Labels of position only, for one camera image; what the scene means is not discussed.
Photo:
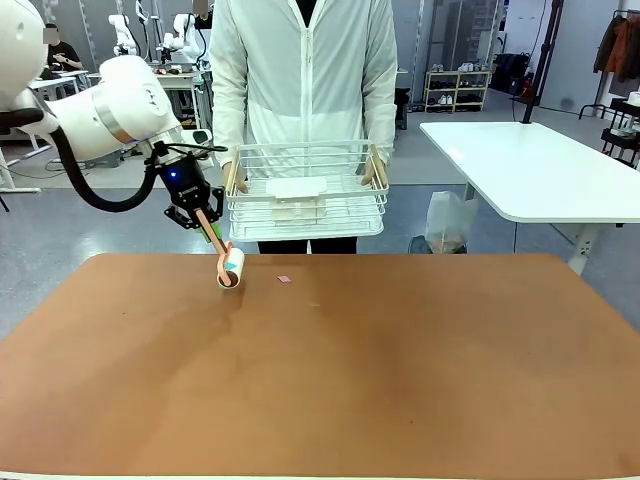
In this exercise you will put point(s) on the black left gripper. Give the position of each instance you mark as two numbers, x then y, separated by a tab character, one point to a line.
182	185

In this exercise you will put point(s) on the white plastic cutlery holder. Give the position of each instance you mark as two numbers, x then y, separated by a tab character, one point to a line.
295	187

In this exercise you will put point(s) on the person's right forearm, white sleeve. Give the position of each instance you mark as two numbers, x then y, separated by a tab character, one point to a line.
226	120

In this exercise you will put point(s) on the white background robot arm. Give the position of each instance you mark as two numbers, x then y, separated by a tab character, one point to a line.
122	35
182	35

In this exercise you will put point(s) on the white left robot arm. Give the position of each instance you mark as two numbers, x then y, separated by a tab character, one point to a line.
125	100

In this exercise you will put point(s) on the person's left forearm, white sleeve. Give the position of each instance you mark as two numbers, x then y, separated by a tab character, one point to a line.
379	120

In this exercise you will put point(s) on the person's right hand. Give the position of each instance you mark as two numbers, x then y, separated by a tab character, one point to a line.
241	181

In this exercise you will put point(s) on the person's left hand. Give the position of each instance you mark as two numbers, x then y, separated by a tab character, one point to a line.
369	172

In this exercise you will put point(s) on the person's black trousers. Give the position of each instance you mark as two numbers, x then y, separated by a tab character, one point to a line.
280	246

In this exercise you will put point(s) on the pink paper scrap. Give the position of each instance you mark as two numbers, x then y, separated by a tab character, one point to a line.
284	278

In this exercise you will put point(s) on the person's torso, white jacket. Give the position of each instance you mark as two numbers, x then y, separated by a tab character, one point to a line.
300	75

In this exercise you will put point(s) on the white background desk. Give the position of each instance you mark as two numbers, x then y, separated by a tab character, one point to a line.
60	82

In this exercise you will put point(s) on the seated person, black shirt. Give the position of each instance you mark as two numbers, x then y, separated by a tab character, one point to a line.
62	52

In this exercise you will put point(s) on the black waste bin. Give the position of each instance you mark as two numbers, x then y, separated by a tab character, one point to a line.
417	246

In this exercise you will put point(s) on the clear plastic bag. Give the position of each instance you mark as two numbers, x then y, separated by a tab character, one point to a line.
450	220

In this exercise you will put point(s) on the pale wooden shoe rack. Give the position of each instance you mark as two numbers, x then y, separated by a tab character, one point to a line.
457	90

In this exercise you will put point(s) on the pair of white shoes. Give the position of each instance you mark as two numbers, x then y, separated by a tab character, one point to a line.
469	66

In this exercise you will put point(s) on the large white table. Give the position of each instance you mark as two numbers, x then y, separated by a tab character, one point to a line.
530	170

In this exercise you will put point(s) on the black stand pole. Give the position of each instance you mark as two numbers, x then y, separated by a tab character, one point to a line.
542	60

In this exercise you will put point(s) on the white power strip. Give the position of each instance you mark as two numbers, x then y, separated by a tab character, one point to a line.
586	246

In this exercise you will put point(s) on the black utility cart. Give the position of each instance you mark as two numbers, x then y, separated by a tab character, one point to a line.
622	135

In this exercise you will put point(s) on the brown orange hanging jacket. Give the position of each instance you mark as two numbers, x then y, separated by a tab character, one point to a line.
620	47

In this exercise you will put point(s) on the black clothes rail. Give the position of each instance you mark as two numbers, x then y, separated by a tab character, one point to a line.
592	107

